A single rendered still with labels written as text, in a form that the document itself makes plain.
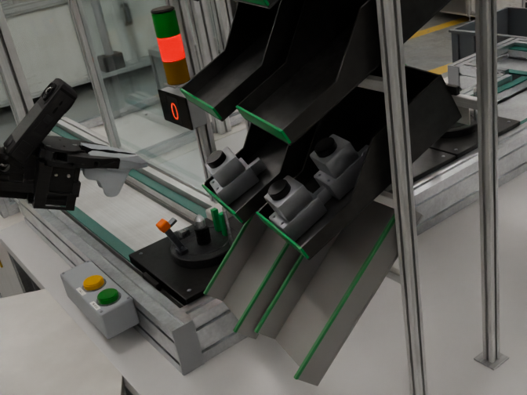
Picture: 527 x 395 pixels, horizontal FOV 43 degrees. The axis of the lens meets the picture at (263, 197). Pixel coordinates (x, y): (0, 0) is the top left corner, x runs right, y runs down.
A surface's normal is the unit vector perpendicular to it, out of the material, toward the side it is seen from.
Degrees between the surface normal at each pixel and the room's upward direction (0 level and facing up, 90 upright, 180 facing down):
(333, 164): 90
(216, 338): 90
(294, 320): 45
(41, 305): 0
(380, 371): 0
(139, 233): 0
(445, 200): 90
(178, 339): 90
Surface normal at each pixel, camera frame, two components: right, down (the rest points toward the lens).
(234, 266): 0.43, 0.34
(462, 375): -0.16, -0.88
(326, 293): -0.74, -0.39
